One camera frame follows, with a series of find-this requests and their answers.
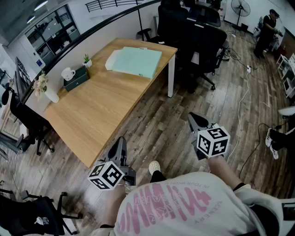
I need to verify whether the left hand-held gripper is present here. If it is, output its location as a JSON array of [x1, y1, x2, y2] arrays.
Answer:
[[87, 136, 136, 191]]

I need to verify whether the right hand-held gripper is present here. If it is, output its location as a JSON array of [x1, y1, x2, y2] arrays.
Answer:
[[188, 112, 231, 161]]

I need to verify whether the mint green box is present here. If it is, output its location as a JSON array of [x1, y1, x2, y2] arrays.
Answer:
[[112, 47, 163, 79]]

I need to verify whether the white box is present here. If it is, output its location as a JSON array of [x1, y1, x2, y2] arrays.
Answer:
[[105, 49, 124, 71]]

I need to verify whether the person's right forearm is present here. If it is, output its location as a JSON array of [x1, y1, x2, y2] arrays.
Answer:
[[208, 156, 246, 192]]

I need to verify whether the person's left forearm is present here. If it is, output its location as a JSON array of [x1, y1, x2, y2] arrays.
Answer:
[[102, 184, 127, 228]]

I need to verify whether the person's white shoe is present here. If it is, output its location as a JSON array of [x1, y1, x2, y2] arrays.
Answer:
[[148, 160, 161, 176]]

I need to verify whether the person's black trouser leg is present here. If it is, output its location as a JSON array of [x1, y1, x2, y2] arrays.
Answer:
[[149, 170, 167, 184]]

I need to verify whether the white desk leg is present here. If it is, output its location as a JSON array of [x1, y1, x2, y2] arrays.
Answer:
[[167, 49, 178, 98]]

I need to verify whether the dark green drawer box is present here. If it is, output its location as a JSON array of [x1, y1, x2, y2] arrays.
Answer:
[[63, 65, 90, 92]]

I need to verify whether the person's white printed shirt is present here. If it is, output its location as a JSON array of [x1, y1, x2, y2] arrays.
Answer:
[[89, 171, 295, 236]]

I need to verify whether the white vase with flowers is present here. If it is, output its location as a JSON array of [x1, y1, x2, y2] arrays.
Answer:
[[32, 71, 60, 104]]

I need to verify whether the white mug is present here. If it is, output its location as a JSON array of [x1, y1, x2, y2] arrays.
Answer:
[[61, 67, 76, 81]]

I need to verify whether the small potted green plant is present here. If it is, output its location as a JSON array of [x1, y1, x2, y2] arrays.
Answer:
[[82, 53, 93, 69]]

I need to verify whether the black standing fan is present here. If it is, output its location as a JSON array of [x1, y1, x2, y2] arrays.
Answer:
[[231, 0, 251, 30]]

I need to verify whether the glass-door shelf cabinet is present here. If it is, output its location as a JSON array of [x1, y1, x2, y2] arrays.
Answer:
[[24, 4, 81, 63]]

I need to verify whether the white floor cable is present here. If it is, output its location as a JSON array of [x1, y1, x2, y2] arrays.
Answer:
[[227, 69, 252, 163]]

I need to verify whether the black floor cable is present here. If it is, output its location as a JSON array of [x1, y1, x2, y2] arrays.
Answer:
[[238, 123, 286, 178]]

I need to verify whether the white wire rack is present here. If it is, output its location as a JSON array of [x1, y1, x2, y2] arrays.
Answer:
[[276, 53, 295, 99]]

